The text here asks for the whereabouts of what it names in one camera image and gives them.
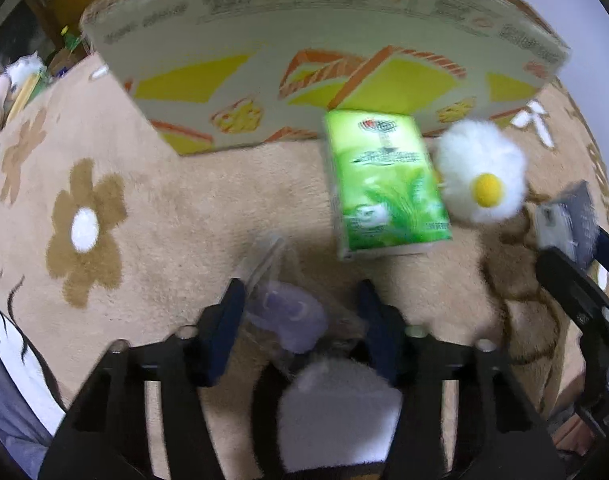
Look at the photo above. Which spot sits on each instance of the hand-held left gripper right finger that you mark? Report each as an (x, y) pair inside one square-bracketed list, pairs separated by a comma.
[(379, 325)]

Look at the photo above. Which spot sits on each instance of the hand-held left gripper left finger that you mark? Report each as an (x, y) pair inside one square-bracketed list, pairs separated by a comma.
[(229, 320)]

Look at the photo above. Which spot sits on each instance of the dark grey pouch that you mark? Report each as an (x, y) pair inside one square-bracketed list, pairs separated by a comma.
[(579, 220)]

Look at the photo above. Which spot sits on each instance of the clear-packaged purple item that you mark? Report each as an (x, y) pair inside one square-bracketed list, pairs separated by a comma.
[(289, 315)]

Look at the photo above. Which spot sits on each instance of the printed cardboard box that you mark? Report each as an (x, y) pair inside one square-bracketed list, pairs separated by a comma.
[(284, 35)]

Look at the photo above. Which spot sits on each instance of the black white furry plush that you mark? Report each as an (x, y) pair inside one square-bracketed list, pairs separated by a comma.
[(339, 410), (14, 355)]

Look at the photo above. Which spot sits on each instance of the green tissue pack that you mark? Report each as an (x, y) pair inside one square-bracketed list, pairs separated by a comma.
[(384, 185)]

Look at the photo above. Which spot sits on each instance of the white fluffy flower plush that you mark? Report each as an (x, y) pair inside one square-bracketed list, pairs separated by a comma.
[(477, 170)]

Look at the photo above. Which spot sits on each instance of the green yellow plastic container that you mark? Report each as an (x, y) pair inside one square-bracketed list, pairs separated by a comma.
[(28, 94)]

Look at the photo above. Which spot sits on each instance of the green plastic bottle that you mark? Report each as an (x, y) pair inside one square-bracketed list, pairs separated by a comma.
[(70, 40)]

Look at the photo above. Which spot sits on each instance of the white-haired plush doll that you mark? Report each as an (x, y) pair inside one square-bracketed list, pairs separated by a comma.
[(22, 67)]

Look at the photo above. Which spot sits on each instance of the wooden wardrobe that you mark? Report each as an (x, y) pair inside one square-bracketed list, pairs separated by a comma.
[(54, 5)]

